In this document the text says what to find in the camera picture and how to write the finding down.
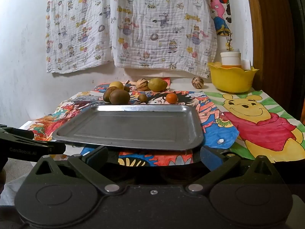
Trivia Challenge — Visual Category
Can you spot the cartoon wall poster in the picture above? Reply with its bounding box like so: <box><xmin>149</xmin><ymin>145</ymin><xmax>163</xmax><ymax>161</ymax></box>
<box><xmin>208</xmin><ymin>0</ymin><xmax>232</xmax><ymax>37</ymax></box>

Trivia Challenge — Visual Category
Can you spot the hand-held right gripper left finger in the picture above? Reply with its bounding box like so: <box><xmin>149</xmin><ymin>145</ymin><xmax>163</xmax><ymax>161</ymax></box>
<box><xmin>30</xmin><ymin>145</ymin><xmax>122</xmax><ymax>194</ymax></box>

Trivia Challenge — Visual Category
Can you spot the small orange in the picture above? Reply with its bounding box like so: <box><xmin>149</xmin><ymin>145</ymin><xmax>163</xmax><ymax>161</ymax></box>
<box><xmin>166</xmin><ymin>93</ymin><xmax>179</xmax><ymax>104</ymax></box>

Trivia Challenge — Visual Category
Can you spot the white card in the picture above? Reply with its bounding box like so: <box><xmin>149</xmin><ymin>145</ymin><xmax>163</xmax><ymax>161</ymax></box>
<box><xmin>241</xmin><ymin>59</ymin><xmax>253</xmax><ymax>71</ymax></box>

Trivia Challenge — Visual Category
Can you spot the flowering twig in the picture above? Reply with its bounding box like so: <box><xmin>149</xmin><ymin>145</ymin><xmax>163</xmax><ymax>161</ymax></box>
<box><xmin>225</xmin><ymin>32</ymin><xmax>235</xmax><ymax>52</ymax></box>

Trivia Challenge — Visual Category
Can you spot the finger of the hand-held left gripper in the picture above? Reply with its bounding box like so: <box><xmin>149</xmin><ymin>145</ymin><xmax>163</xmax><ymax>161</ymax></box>
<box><xmin>0</xmin><ymin>124</ymin><xmax>34</xmax><ymax>140</ymax></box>
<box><xmin>0</xmin><ymin>137</ymin><xmax>66</xmax><ymax>160</ymax></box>

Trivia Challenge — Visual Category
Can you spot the white jar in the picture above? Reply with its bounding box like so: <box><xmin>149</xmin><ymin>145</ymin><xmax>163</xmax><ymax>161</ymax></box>
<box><xmin>220</xmin><ymin>52</ymin><xmax>242</xmax><ymax>68</ymax></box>

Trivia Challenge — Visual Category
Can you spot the red dragon drawing sheet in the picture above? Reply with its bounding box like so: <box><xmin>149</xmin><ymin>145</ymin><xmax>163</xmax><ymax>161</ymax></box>
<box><xmin>28</xmin><ymin>86</ymin><xmax>194</xmax><ymax>168</ymax></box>

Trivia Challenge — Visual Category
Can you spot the yellow lemon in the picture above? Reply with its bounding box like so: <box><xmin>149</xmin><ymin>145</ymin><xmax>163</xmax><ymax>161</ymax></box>
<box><xmin>109</xmin><ymin>81</ymin><xmax>125</xmax><ymax>91</ymax></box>

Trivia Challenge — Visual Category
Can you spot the brown kiwi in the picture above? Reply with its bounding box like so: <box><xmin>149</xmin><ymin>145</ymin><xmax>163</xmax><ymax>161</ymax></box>
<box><xmin>109</xmin><ymin>89</ymin><xmax>131</xmax><ymax>105</ymax></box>
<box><xmin>103</xmin><ymin>86</ymin><xmax>117</xmax><ymax>103</ymax></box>

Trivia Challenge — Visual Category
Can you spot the metal tray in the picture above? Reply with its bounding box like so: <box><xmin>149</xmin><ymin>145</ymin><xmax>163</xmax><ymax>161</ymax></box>
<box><xmin>52</xmin><ymin>104</ymin><xmax>204</xmax><ymax>151</ymax></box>

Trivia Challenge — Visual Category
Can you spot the yellow bear drawing sheet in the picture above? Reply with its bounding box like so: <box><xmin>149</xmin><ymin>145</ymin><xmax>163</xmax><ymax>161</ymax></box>
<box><xmin>202</xmin><ymin>89</ymin><xmax>305</xmax><ymax>161</ymax></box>

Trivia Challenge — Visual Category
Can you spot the yellow-green pear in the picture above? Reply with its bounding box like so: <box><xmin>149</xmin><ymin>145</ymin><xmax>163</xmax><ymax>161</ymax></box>
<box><xmin>148</xmin><ymin>78</ymin><xmax>168</xmax><ymax>92</ymax></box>

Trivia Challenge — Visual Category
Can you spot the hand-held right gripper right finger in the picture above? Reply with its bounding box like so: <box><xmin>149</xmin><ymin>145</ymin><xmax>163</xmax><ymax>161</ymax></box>
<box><xmin>185</xmin><ymin>145</ymin><xmax>279</xmax><ymax>194</ymax></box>

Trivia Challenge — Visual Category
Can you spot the yellow plastic bowl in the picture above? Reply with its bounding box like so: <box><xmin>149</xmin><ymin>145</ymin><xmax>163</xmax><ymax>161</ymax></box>
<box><xmin>208</xmin><ymin>61</ymin><xmax>260</xmax><ymax>93</ymax></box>

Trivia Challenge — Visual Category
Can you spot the striped pepino melon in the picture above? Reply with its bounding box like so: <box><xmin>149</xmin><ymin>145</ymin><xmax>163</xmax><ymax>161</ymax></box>
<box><xmin>192</xmin><ymin>77</ymin><xmax>204</xmax><ymax>90</ymax></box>
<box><xmin>136</xmin><ymin>78</ymin><xmax>151</xmax><ymax>91</ymax></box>

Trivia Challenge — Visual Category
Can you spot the white printed muslin cloth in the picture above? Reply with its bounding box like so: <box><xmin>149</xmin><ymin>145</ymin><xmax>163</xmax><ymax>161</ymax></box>
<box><xmin>109</xmin><ymin>0</ymin><xmax>218</xmax><ymax>78</ymax></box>
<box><xmin>45</xmin><ymin>0</ymin><xmax>113</xmax><ymax>73</ymax></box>

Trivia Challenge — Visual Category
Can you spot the brown wooden panel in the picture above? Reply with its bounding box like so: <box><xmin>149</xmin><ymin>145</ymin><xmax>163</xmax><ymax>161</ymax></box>
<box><xmin>245</xmin><ymin>0</ymin><xmax>290</xmax><ymax>93</ymax></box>

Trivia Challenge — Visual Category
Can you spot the grey cloth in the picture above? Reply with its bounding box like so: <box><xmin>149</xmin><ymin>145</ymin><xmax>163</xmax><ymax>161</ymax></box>
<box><xmin>0</xmin><ymin>159</ymin><xmax>41</xmax><ymax>207</ymax></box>

